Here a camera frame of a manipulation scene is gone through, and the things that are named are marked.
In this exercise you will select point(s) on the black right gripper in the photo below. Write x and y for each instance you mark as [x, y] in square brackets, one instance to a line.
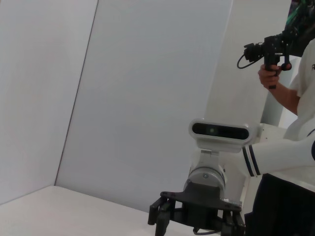
[199, 204]

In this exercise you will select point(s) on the black handheld teleoperation controller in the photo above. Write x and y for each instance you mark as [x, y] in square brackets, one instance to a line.
[273, 49]

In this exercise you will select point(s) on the operator bare forearm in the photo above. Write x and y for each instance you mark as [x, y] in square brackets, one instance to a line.
[285, 97]

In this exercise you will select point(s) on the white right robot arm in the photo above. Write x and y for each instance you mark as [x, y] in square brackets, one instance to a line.
[278, 155]

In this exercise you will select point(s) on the operator hand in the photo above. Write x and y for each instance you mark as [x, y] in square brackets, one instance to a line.
[267, 76]

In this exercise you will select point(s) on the operator black trousers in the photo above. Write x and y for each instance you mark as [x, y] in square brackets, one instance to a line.
[283, 209]

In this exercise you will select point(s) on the person in white shirt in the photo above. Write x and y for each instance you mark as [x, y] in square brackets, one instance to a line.
[306, 81]

